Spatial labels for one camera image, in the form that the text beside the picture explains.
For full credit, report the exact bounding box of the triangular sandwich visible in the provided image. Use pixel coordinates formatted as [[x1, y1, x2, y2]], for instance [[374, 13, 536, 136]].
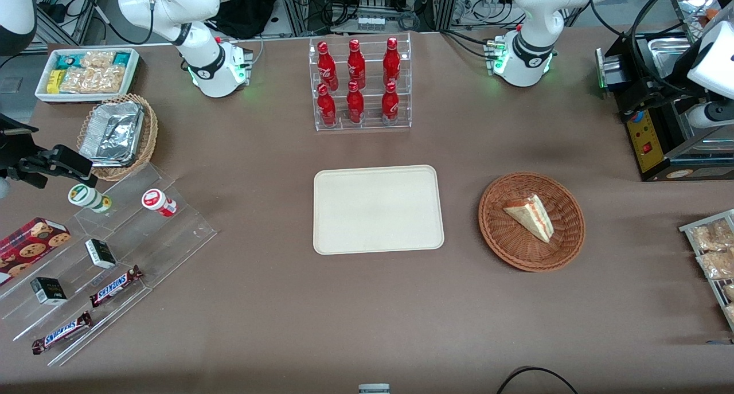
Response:
[[503, 194, 555, 244]]

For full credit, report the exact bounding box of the Snickers bar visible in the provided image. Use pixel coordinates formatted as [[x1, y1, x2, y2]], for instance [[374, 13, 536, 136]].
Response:
[[89, 265, 145, 309], [32, 311, 93, 356]]

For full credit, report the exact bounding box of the cream rectangular tray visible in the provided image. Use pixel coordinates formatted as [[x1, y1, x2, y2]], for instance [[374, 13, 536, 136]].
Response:
[[313, 165, 445, 255]]

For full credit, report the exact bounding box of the black cable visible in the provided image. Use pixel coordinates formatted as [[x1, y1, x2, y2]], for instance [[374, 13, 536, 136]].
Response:
[[495, 366, 580, 394]]

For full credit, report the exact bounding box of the green lidded cup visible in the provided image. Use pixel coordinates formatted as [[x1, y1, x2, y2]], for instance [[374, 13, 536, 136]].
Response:
[[68, 184, 113, 214]]

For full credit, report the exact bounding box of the white snack bin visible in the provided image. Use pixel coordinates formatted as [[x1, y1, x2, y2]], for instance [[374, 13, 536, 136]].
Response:
[[34, 48, 141, 104]]

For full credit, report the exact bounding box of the round brown wicker basket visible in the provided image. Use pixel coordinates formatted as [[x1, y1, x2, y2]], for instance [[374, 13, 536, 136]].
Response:
[[478, 171, 586, 272]]

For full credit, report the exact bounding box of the bagged pastry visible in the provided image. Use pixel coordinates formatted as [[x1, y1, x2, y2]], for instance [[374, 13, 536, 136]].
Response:
[[690, 219, 734, 252], [696, 249, 734, 280]]

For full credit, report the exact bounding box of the tray of packaged crackers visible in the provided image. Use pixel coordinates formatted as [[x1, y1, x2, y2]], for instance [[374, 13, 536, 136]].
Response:
[[679, 209, 734, 332]]

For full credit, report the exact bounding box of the clear acrylic stepped display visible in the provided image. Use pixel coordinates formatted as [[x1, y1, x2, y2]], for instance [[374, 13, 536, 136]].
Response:
[[0, 163, 218, 367]]

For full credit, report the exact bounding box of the black bag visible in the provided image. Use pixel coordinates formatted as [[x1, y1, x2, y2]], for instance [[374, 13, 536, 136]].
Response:
[[209, 0, 279, 40]]

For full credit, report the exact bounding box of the black hot food display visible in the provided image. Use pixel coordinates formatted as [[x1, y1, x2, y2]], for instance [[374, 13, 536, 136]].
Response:
[[595, 0, 734, 182]]

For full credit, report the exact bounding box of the clear rice cracker bag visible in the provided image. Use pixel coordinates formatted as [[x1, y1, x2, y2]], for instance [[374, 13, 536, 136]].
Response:
[[60, 65, 126, 94]]

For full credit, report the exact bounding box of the red cookie box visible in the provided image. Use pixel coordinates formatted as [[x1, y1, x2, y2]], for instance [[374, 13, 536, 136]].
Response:
[[0, 217, 72, 286]]

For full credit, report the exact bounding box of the clear acrylic bottle rack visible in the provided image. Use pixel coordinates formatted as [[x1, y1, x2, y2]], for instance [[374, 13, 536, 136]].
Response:
[[309, 33, 412, 132]]

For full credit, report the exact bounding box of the steel food pan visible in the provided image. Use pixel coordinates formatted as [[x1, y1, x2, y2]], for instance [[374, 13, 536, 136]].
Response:
[[645, 37, 699, 78]]

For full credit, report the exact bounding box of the red cola bottle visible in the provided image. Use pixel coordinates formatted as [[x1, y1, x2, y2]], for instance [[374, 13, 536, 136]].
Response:
[[317, 41, 338, 91], [381, 82, 400, 124], [382, 37, 402, 87], [317, 83, 338, 127], [347, 39, 367, 89], [346, 81, 366, 124]]

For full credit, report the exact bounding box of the small black box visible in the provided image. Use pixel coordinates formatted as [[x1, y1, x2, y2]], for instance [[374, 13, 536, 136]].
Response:
[[30, 277, 68, 306], [85, 239, 118, 270]]

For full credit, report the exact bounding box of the light wicker basket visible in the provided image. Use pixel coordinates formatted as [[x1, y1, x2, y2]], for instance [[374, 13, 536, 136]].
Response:
[[76, 93, 159, 182]]

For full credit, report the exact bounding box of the red lidded cup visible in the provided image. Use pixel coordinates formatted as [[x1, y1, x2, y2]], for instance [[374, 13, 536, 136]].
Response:
[[142, 189, 178, 218]]

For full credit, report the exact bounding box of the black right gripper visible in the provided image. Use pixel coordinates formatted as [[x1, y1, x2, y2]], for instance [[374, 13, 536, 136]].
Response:
[[0, 114, 96, 189]]

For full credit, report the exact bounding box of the aluminium foil container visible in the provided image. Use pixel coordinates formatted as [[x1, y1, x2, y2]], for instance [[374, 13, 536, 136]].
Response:
[[79, 101, 145, 169]]

